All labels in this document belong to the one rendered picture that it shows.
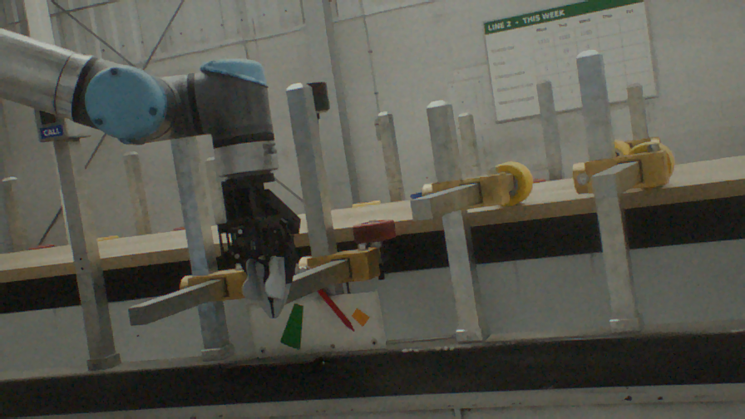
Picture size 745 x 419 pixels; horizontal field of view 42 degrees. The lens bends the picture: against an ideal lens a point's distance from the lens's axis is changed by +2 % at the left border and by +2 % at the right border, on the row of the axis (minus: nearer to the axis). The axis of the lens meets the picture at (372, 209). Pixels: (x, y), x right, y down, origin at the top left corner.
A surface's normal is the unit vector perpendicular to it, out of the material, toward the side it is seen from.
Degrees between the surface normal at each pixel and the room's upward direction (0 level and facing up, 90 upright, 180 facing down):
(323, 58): 90
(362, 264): 90
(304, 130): 90
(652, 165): 90
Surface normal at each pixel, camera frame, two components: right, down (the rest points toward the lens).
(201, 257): -0.37, 0.11
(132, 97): 0.10, 0.07
